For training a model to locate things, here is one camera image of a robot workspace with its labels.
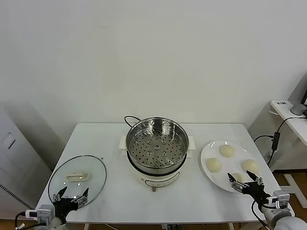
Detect white round plate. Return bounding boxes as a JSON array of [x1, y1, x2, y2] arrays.
[[200, 140, 261, 194]]

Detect white side desk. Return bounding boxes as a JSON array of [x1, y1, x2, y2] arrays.
[[270, 99, 307, 209]]

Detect round glass pot lid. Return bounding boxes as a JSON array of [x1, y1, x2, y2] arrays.
[[47, 155, 107, 208]]

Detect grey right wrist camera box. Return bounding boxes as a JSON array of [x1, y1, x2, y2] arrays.
[[272, 190, 291, 209]]

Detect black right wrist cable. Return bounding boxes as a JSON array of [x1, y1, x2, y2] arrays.
[[251, 201, 267, 226]]

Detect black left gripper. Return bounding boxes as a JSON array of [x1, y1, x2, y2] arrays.
[[53, 187, 90, 219]]

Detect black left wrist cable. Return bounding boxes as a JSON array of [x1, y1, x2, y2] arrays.
[[15, 212, 32, 230]]

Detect stainless steel steamer basket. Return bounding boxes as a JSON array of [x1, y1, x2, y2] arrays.
[[126, 116, 189, 171]]

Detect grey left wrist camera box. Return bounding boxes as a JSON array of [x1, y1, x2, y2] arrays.
[[37, 205, 55, 222]]

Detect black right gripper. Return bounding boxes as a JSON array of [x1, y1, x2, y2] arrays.
[[227, 170, 273, 207]]

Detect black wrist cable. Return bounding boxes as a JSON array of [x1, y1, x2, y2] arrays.
[[15, 212, 32, 230], [251, 201, 267, 226]]

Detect cream electric cooker base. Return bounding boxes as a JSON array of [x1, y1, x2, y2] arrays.
[[119, 135, 196, 193]]

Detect black adapter cable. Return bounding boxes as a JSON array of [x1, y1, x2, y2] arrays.
[[253, 116, 307, 167]]

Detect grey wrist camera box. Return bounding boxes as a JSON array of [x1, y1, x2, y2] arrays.
[[37, 205, 55, 222], [272, 190, 291, 209]]

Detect black power adapter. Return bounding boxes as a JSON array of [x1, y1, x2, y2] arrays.
[[272, 131, 281, 151]]

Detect light grey cabinet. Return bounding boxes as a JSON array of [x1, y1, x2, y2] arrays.
[[0, 105, 52, 209]]

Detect black cooker power cord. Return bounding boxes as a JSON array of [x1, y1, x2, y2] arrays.
[[124, 115, 142, 127]]

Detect white steamed baozi bun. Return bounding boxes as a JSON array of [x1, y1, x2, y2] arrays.
[[219, 145, 236, 159], [230, 172, 248, 184], [206, 157, 223, 173], [241, 159, 260, 174]]

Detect grey cylindrical stand base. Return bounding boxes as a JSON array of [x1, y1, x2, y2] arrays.
[[290, 103, 304, 116]]

